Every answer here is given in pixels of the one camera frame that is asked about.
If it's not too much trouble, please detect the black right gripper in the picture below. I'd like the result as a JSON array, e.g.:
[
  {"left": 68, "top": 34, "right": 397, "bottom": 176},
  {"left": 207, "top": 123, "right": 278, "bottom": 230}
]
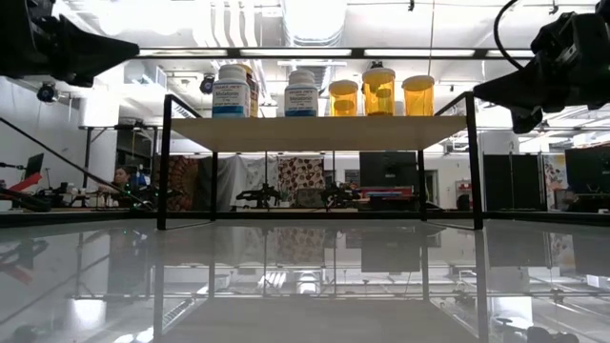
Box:
[{"left": 474, "top": 11, "right": 610, "bottom": 135}]

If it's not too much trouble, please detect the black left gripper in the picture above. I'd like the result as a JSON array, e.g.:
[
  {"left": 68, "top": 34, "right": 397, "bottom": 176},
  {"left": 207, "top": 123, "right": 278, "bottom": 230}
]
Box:
[{"left": 0, "top": 0, "right": 140, "bottom": 89}]

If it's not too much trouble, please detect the amber pill vial white cap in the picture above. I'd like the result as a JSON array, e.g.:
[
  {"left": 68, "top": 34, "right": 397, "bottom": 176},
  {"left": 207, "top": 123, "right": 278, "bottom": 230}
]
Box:
[
  {"left": 361, "top": 67, "right": 397, "bottom": 117},
  {"left": 328, "top": 79, "right": 360, "bottom": 117},
  {"left": 401, "top": 74, "right": 437, "bottom": 117}
]

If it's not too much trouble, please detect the white melatonin bottle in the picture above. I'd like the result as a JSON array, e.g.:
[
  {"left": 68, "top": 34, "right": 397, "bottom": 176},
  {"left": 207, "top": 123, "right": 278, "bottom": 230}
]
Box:
[
  {"left": 284, "top": 69, "right": 319, "bottom": 118},
  {"left": 212, "top": 64, "right": 253, "bottom": 119}
]

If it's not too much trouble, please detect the brown fish oil bottle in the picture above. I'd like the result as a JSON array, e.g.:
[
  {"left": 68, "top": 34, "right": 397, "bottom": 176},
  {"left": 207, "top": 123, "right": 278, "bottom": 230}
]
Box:
[{"left": 240, "top": 63, "right": 261, "bottom": 118}]

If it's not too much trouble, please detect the black metal stand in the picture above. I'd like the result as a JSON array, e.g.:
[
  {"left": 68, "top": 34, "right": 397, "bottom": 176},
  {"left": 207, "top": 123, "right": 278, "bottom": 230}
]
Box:
[{"left": 78, "top": 124, "right": 161, "bottom": 211}]

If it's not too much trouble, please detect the black partition panel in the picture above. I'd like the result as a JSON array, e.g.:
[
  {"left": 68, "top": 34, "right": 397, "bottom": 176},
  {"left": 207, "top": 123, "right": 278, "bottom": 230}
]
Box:
[{"left": 483, "top": 152, "right": 544, "bottom": 212}]

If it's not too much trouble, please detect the floral print panel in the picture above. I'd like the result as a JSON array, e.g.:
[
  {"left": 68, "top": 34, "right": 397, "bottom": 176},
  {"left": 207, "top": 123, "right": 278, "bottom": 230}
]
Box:
[{"left": 542, "top": 152, "right": 571, "bottom": 213}]

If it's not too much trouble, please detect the large black monitor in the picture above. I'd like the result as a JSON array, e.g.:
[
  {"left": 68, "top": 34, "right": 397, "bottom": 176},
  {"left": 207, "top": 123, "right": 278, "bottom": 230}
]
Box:
[{"left": 564, "top": 145, "right": 610, "bottom": 194}]

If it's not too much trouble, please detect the small black monitor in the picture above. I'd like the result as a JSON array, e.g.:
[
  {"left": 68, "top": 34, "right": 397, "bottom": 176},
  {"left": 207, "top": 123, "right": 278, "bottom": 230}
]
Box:
[{"left": 24, "top": 151, "right": 46, "bottom": 180}]

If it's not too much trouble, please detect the person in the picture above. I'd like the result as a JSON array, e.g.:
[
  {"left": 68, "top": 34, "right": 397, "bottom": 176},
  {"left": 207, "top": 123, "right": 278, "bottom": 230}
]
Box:
[{"left": 107, "top": 165, "right": 139, "bottom": 209}]

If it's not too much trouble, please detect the red angled bar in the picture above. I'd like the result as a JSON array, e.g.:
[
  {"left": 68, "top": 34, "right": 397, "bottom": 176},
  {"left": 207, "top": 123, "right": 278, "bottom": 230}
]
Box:
[{"left": 7, "top": 171, "right": 43, "bottom": 194}]

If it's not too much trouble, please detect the brown mandala tapestry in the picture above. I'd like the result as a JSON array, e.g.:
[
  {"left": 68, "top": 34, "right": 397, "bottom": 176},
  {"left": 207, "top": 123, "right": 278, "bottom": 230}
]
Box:
[{"left": 166, "top": 154, "right": 214, "bottom": 212}]

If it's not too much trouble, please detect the grey draped cloth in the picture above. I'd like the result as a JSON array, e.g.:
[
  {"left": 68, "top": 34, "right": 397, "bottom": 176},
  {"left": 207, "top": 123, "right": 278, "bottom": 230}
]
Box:
[{"left": 199, "top": 155, "right": 280, "bottom": 211}]

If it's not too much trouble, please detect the brown dotted patterned cloth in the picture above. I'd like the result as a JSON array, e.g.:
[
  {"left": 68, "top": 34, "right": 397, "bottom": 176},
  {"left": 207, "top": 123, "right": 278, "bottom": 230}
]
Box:
[{"left": 277, "top": 156, "right": 326, "bottom": 209}]

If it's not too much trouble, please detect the glossy white table sheet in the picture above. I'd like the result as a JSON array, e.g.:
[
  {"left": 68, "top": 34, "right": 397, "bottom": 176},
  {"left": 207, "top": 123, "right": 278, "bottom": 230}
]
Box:
[{"left": 0, "top": 218, "right": 610, "bottom": 343}]

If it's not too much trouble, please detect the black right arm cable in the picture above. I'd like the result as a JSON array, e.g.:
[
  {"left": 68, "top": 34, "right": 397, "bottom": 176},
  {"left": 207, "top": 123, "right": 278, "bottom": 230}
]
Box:
[{"left": 493, "top": 0, "right": 525, "bottom": 72}]

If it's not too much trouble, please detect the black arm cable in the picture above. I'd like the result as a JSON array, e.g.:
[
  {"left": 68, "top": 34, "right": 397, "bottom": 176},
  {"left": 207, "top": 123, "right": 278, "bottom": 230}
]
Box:
[
  {"left": 493, "top": 0, "right": 525, "bottom": 72},
  {"left": 0, "top": 116, "right": 157, "bottom": 211}
]

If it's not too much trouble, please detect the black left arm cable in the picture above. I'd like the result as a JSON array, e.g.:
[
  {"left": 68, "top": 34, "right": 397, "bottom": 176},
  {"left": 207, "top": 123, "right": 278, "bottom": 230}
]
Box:
[{"left": 0, "top": 116, "right": 157, "bottom": 211}]

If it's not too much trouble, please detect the black wall screen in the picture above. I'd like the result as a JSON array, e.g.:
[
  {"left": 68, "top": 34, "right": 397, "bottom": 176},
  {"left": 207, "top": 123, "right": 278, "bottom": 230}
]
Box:
[{"left": 358, "top": 151, "right": 418, "bottom": 190}]

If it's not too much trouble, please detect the black metal rig frame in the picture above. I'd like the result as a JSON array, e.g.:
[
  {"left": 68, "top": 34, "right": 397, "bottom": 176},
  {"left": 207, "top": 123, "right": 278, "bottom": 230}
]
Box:
[{"left": 0, "top": 46, "right": 610, "bottom": 228}]

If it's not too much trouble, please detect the black curved hose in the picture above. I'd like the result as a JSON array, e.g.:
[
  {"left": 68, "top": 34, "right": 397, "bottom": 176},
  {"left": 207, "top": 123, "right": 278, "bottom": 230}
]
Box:
[{"left": 0, "top": 188, "right": 52, "bottom": 213}]

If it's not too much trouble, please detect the wooden shelf with black frame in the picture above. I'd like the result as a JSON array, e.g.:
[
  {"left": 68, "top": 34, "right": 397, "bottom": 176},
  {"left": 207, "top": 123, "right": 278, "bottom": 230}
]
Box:
[{"left": 156, "top": 91, "right": 487, "bottom": 232}]

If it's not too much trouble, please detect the silver ventilation duct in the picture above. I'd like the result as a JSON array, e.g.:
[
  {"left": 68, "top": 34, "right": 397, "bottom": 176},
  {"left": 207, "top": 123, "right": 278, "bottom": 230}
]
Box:
[{"left": 279, "top": 0, "right": 349, "bottom": 99}]

